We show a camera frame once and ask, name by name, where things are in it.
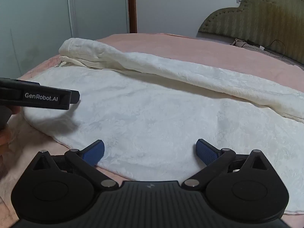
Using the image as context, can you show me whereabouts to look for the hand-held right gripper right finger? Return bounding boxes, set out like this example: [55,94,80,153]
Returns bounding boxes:
[182,138,269,190]

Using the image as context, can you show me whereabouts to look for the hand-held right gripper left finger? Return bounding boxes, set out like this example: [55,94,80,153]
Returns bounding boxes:
[32,140,118,191]

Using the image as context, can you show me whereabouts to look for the black cable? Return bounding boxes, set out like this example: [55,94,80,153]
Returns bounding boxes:
[263,39,290,59]

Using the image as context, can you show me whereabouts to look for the olive padded headboard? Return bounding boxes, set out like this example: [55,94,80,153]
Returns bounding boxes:
[198,0,304,67]

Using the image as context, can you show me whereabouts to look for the white fleece pants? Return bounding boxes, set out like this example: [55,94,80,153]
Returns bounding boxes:
[22,37,304,217]

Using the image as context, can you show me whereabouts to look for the small pink cloth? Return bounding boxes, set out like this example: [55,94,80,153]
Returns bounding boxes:
[231,38,248,48]

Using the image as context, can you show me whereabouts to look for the person's left hand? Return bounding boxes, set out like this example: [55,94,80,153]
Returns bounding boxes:
[0,107,22,153]

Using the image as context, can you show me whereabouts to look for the white wardrobe with flower decals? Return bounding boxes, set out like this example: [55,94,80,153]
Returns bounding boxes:
[0,0,129,77]

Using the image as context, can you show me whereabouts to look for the pink bed sheet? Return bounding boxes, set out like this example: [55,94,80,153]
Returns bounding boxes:
[0,33,304,228]

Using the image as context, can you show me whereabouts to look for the brown wooden post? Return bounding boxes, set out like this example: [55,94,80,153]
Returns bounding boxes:
[128,0,138,34]

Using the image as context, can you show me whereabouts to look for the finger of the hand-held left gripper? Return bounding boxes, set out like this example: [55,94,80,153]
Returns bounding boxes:
[70,90,81,105]

